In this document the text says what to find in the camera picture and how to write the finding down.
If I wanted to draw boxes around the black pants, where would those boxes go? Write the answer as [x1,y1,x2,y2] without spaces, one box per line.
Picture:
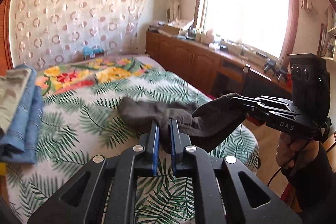
[117,93,247,153]

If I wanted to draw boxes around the person's right hand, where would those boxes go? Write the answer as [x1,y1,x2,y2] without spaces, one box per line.
[276,132,319,169]

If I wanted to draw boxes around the palm leaf print bedsheet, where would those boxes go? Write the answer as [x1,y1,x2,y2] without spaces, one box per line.
[4,69,260,224]

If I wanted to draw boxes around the wooden sideboard cabinet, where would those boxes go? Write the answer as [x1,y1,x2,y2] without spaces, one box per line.
[146,31,291,99]

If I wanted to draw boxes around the white bottles on sideboard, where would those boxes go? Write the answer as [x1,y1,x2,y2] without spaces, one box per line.
[195,28,215,45]

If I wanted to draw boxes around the floral blanket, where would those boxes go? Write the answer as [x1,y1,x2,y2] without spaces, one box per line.
[35,55,163,97]

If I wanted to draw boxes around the folded blue jeans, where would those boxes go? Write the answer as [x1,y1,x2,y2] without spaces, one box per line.
[1,68,43,164]

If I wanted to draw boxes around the bright window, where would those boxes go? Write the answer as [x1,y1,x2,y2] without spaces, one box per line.
[193,0,300,62]

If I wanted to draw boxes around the blue toy on bed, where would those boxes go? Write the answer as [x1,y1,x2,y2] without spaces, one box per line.
[82,46,104,60]

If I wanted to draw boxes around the cardboard box on sideboard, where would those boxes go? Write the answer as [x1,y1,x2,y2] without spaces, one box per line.
[161,24,183,36]

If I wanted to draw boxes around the folded grey-green garment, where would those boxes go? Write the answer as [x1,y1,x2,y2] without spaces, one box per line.
[0,68,32,134]

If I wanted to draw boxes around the sheer circle pattern curtain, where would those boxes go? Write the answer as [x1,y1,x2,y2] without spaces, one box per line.
[9,0,146,69]

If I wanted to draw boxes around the black cable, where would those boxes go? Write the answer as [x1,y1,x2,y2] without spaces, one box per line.
[266,138,313,187]

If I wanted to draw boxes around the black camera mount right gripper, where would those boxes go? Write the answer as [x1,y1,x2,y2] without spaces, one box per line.
[288,53,331,124]

